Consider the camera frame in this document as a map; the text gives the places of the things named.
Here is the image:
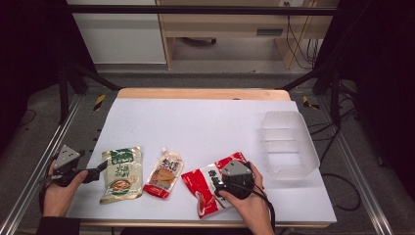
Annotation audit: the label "cream spouted sauce pouch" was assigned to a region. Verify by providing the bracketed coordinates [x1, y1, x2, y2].
[143, 147, 185, 200]

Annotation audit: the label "person's left hand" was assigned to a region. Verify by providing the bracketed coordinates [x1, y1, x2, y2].
[42, 160, 89, 217]

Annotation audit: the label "clear plastic container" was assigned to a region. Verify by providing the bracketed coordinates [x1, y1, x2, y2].
[259, 110, 322, 181]

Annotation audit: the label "wooden table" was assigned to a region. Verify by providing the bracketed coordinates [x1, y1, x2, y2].
[79, 86, 331, 229]

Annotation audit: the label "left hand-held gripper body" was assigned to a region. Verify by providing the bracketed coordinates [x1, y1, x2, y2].
[48, 144, 89, 188]

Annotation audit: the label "black metal stand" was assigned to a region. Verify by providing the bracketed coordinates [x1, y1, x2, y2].
[279, 63, 343, 129]
[58, 61, 122, 125]

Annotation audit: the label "black curtain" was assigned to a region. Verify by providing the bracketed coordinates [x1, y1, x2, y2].
[0, 0, 96, 155]
[313, 0, 415, 199]

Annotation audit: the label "yellow and black tape strip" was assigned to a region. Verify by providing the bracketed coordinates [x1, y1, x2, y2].
[93, 94, 107, 113]
[301, 95, 321, 111]

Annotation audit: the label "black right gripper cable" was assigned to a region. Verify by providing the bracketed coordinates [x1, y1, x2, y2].
[224, 181, 277, 233]

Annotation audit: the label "black horizontal frame bar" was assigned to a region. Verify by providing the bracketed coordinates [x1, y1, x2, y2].
[66, 4, 338, 16]

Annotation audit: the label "hanging black cables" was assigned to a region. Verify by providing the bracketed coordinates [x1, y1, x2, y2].
[284, 1, 323, 71]

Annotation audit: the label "aluminium rail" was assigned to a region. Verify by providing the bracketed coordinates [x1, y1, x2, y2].
[0, 93, 83, 235]
[317, 94, 396, 235]

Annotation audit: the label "person's right hand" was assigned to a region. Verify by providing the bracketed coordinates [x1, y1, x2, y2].
[217, 162, 277, 227]

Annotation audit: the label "black floor cables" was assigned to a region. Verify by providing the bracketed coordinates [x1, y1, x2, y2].
[308, 106, 362, 212]

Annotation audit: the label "white cabinet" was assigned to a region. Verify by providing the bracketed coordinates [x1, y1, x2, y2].
[66, 0, 167, 65]

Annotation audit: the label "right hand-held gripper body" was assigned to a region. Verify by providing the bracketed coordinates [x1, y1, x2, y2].
[212, 159, 257, 201]

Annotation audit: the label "light wooden desk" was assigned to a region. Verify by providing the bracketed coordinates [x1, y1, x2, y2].
[156, 0, 341, 71]

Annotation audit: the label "green and cream sauce packet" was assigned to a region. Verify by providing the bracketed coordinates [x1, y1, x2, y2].
[99, 146, 145, 206]

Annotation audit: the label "red and white seasoning packet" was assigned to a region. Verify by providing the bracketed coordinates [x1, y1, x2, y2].
[180, 151, 250, 220]

